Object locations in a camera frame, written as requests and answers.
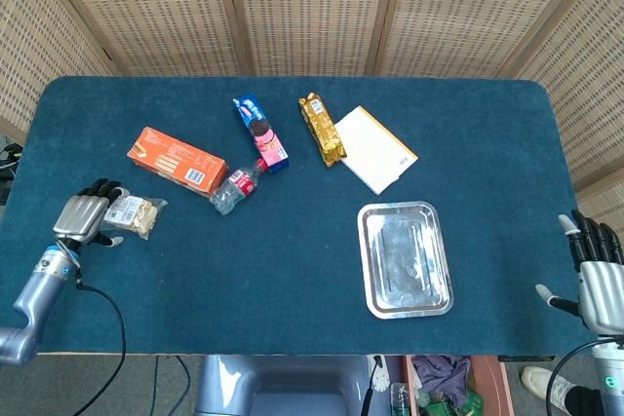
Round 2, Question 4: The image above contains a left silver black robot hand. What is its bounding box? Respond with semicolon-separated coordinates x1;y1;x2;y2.
52;177;126;249

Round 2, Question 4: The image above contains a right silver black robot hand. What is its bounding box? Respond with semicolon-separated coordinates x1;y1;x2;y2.
534;209;624;337

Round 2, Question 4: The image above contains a clear-wrapped snack packet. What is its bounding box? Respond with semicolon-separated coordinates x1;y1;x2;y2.
103;187;169;242

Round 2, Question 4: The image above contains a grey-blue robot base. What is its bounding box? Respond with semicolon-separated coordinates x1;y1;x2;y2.
194;355;377;416

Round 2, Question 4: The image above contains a silver metal tray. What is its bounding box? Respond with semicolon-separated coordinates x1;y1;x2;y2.
357;200;455;321

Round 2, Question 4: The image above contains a black equipment stand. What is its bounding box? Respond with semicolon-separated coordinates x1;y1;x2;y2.
0;142;23;206

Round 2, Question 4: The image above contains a white shoe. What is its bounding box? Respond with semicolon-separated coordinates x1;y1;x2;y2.
520;365;582;410

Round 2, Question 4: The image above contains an orange cracker box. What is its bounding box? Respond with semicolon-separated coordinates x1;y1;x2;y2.
127;126;230;198

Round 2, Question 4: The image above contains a black trouser leg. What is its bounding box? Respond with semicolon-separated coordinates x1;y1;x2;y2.
560;384;606;416

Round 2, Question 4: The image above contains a red storage crate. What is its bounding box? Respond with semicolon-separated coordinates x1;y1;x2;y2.
402;355;514;416

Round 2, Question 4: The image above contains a crushed plastic cola bottle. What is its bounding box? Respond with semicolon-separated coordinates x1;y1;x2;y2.
209;158;269;216

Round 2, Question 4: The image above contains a purple cloth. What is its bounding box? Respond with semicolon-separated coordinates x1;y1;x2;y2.
411;356;472;408

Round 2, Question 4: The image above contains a green packet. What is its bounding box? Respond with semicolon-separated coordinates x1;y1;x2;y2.
417;389;485;416

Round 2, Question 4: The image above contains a blue pink Oreo box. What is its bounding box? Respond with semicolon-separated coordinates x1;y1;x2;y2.
232;92;289;174

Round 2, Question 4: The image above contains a dark blue table mat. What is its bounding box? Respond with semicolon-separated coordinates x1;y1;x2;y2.
0;75;602;357

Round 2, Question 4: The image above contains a clear plastic bottle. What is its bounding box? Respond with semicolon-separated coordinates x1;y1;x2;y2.
389;381;416;416

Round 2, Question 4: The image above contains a black white handheld tool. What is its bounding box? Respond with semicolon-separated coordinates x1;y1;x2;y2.
359;355;391;416

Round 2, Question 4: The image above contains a gold foil snack packet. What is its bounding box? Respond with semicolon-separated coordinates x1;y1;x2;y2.
297;92;347;169

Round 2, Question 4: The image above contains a white book yellow spine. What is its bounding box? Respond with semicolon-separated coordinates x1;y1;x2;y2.
333;104;419;196

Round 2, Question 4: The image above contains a woven wooden folding screen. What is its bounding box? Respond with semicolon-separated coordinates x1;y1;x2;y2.
0;0;624;237

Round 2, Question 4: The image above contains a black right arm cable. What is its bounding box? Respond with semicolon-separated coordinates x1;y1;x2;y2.
544;337;605;416

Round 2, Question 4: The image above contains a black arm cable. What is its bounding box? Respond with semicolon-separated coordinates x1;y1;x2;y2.
544;337;605;416
74;281;128;416

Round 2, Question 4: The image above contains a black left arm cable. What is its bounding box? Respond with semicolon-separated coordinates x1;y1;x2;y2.
74;281;128;416

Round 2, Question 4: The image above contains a black floor cable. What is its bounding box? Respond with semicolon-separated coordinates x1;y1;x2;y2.
150;355;192;416

